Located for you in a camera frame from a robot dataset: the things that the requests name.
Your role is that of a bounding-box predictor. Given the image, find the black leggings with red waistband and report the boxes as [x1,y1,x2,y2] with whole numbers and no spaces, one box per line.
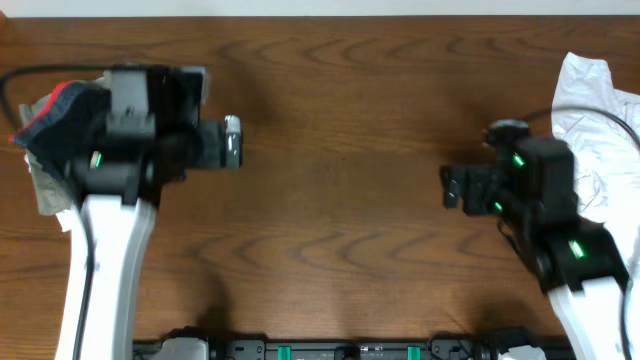
[10,81,111,180]

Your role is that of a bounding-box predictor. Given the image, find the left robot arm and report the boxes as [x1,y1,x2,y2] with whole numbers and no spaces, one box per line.
[55,115,243,359]

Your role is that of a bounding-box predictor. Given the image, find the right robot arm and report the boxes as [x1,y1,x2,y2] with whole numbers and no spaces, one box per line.
[440,161,636,359]

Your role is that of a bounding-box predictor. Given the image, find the white garment on right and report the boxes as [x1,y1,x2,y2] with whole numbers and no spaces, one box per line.
[551,53,639,279]

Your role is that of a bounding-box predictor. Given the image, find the folded white garment under pile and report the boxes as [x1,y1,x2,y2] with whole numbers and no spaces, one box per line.
[55,209,77,233]

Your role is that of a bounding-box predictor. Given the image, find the folded beige garment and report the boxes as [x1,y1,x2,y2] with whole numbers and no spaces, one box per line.
[19,71,111,216]

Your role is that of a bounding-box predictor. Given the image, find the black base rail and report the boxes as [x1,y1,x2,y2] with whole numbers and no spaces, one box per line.
[132,327,576,360]

